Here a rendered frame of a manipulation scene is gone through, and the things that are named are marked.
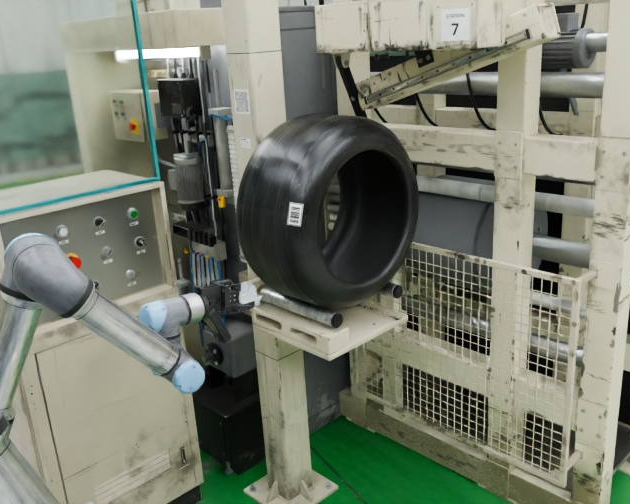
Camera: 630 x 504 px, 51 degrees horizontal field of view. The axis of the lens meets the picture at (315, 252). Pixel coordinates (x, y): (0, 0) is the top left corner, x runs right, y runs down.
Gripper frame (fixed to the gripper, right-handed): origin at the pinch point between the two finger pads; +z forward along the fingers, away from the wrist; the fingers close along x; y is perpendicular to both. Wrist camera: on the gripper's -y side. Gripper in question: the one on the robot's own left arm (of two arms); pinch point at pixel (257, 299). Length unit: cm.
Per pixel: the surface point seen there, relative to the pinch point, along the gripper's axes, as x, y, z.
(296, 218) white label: -10.8, 24.4, 4.1
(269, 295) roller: 17.0, -6.7, 18.7
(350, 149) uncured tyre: -12.0, 41.9, 22.6
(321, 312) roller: -6.4, -6.2, 19.1
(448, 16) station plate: -28, 78, 42
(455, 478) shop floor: -12, -90, 92
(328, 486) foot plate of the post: 20, -93, 53
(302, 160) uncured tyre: -7.4, 39.1, 8.9
